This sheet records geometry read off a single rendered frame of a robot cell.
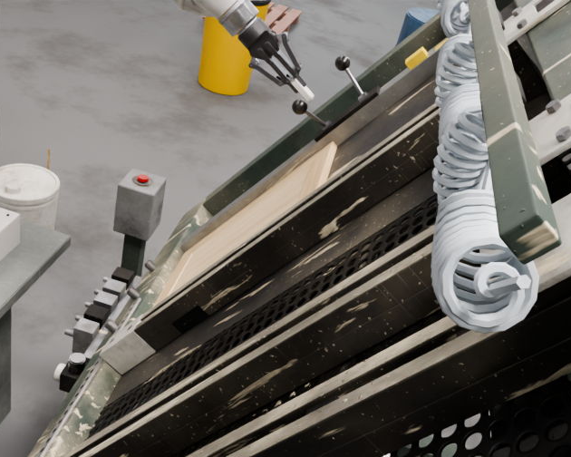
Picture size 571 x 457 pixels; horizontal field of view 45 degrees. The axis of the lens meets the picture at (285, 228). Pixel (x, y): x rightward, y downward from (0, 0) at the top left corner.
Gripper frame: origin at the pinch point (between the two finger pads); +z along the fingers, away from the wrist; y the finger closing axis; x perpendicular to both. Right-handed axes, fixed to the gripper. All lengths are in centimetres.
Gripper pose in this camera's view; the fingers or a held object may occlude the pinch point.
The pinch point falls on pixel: (302, 88)
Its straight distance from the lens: 176.3
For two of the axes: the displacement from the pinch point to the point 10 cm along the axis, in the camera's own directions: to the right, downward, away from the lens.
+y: -7.2, 5.1, 4.7
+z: 6.7, 6.9, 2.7
